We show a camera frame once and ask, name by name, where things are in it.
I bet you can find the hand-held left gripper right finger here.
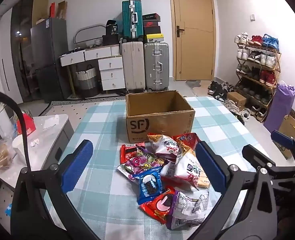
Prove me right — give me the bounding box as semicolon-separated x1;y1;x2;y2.
190;141;288;240

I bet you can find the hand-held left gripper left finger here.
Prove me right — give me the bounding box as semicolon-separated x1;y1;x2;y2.
11;139;100;240

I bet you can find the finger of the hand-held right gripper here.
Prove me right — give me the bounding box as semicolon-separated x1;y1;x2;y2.
242;145;295;189
271;130;295;160

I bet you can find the cream biscuit packet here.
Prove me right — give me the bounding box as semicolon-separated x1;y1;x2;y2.
196;175;212;189

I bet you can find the white red noodle snack packet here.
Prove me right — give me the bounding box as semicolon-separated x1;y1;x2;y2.
160;152;206;191
147;133;180;161

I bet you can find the red blue snack packet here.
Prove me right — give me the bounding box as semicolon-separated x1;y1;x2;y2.
173;132;202;153

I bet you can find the white purple snack packet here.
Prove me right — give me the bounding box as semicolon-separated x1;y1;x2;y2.
166;190;209;230

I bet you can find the red chocolate wafer packet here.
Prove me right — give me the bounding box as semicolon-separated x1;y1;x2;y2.
120;142;145;164

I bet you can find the purple candy packet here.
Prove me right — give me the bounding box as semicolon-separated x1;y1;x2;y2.
117;148;168;181

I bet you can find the blue cookie packet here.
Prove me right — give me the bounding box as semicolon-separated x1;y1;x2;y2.
137;166;163;205

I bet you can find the red cookie packet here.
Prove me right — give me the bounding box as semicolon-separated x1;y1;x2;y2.
139;187;176;225

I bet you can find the brown cardboard box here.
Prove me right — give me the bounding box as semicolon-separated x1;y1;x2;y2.
126;90;196;144

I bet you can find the printed cardboard box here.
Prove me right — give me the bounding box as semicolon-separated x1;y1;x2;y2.
274;115;295;160

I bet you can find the purple bag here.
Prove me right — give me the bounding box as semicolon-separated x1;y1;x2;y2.
263;81;295;133

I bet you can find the grey white side table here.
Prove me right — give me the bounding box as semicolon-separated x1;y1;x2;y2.
0;114;74;228

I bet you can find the white paper sheet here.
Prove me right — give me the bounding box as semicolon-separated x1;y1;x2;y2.
42;115;60;130

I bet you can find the small cardboard box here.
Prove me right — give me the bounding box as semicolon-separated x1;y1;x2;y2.
226;92;247;108

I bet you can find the black white patterned rug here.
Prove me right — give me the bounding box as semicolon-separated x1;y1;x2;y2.
20;95;126;117

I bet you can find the red gift box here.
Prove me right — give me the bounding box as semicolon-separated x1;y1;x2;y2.
16;114;36;137

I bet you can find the pile of loose sneakers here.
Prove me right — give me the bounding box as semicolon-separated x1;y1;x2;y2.
208;80;251;125

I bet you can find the clear food bag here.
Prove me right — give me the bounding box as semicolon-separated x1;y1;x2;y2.
0;140;16;170

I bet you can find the wooden shoe rack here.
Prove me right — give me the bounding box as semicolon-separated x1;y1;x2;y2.
235;42;282;123

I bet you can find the shoe rack with shoes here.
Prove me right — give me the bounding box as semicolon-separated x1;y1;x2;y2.
235;32;280;120

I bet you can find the white grey laundry basket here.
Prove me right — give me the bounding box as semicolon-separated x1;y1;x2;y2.
75;64;99;98

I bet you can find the white kettle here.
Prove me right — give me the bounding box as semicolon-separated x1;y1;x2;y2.
0;104;13;140

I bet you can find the white drawer dresser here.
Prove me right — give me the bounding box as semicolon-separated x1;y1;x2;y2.
60;44;126;91

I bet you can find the grey refrigerator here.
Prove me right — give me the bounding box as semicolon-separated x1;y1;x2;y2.
30;17;69;103

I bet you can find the silver suitcase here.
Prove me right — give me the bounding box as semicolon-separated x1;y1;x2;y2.
144;42;170;92

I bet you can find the beige suitcase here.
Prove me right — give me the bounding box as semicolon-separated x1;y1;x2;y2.
121;41;146;92

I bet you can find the dark tall cabinet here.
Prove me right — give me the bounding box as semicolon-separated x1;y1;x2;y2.
10;0;49;103

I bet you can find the black flat box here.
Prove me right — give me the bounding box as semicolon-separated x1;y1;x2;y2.
102;35;123;45

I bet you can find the wooden door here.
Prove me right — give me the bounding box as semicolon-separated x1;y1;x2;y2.
169;0;217;82

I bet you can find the white wardrobe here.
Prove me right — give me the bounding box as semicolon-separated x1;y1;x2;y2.
0;7;21;103

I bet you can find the black carton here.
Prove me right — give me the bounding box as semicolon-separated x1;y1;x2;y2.
106;19;119;36

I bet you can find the teal suitcase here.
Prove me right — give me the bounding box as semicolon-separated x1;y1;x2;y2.
122;0;143;40

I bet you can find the brown paper bag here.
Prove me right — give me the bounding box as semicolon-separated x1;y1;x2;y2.
56;1;68;20

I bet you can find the black cable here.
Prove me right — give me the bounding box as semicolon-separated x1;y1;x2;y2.
0;88;28;167

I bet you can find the wooden handle broom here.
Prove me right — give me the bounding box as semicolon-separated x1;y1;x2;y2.
67;66;77;99

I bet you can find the oval grey frame mirror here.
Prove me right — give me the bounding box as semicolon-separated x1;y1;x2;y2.
74;24;105;46

